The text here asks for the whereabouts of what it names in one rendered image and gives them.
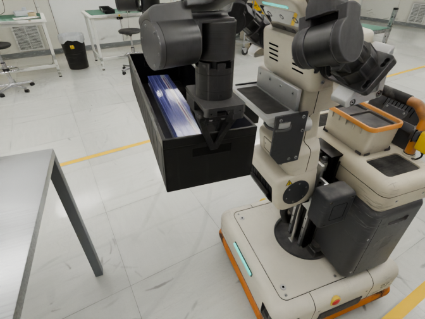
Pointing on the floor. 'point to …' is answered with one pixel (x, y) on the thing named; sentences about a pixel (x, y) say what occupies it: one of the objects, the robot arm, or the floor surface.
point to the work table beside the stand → (30, 221)
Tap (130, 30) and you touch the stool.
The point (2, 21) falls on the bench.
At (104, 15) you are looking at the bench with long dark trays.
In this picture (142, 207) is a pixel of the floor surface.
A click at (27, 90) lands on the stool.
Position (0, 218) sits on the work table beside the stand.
